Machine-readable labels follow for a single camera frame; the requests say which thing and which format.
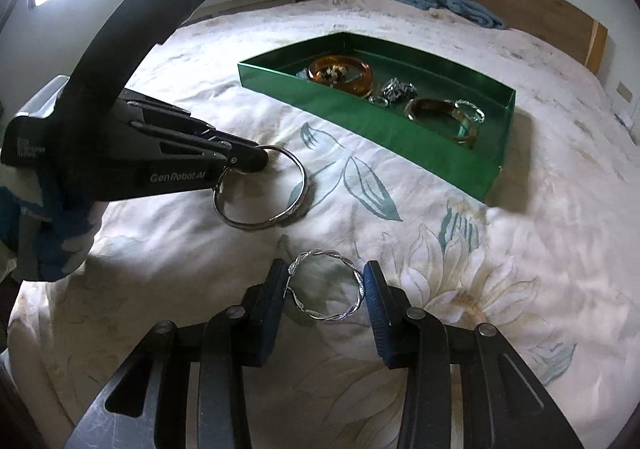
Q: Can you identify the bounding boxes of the twisted silver bangle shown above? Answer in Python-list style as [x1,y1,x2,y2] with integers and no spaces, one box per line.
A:
[283,249,364,322]

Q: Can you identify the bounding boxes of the dark jade bangle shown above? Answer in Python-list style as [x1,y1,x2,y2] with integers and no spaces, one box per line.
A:
[404,97,482,149]

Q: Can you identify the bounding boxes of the plain silver bangle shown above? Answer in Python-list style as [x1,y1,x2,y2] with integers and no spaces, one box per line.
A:
[213,144,310,231]

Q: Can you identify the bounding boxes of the amber bangle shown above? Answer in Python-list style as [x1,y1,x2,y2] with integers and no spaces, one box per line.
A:
[307,54,373,98]

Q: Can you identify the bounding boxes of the beaded bracelet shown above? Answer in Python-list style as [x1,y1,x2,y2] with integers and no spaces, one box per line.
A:
[295,64,352,86]

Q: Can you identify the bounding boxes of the silver gem ring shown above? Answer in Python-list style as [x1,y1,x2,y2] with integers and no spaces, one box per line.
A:
[380,77,420,106]

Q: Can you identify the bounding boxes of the green jewelry box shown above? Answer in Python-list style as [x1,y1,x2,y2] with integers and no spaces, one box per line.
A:
[238,32,516,200]

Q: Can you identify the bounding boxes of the gloved left hand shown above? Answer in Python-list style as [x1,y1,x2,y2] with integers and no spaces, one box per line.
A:
[1,165,108,282]

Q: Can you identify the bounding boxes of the floral bed duvet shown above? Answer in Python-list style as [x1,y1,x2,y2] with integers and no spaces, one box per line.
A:
[8,0,639,448]

